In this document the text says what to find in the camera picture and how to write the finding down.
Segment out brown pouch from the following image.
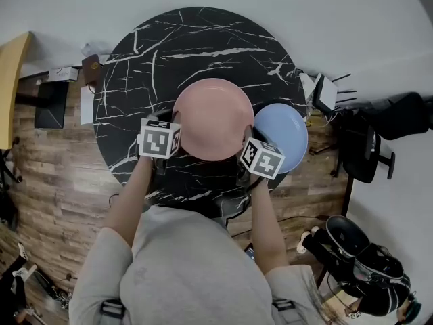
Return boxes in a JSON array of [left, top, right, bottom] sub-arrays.
[[81, 53, 104, 87]]

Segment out black box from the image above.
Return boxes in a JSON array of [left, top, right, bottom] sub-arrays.
[[33, 81, 70, 130]]

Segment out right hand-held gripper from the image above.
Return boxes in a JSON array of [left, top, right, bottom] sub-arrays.
[[235, 123, 286, 192]]

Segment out big blue plate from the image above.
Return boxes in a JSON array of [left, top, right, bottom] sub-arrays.
[[252, 102, 309, 175]]

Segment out white adapter box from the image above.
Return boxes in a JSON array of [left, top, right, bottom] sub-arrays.
[[299, 72, 317, 103]]

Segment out person's left forearm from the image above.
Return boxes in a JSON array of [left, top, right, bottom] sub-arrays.
[[104, 154, 160, 250]]

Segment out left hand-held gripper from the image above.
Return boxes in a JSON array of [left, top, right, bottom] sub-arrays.
[[137, 108, 183, 176]]

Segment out white router black antennas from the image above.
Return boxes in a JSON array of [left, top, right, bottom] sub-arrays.
[[313, 72, 358, 113]]

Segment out black office chair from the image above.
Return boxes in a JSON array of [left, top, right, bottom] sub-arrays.
[[333, 91, 433, 185], [0, 137, 24, 232]]

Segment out white paper sheet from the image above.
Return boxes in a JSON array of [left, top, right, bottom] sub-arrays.
[[80, 85, 95, 126]]

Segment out light wooden desk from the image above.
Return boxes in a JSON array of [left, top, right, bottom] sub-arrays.
[[0, 31, 34, 151], [319, 288, 356, 306]]

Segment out person's gray sweatshirt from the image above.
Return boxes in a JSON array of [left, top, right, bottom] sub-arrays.
[[69, 204, 327, 325]]

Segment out big pink plate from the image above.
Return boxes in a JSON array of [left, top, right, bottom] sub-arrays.
[[171, 77, 255, 162]]

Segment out white cable bundle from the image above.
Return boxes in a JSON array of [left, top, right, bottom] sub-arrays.
[[304, 108, 341, 128]]

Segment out person's right forearm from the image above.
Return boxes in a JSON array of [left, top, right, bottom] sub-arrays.
[[248, 177, 291, 271]]

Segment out white crumpled bag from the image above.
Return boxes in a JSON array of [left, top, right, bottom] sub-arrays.
[[81, 41, 112, 57]]

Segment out black strap buckle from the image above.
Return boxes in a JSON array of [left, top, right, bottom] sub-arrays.
[[272, 298, 296, 313], [100, 299, 127, 320]]

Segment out white cardboard box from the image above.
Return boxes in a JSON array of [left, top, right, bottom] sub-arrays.
[[48, 66, 81, 83]]

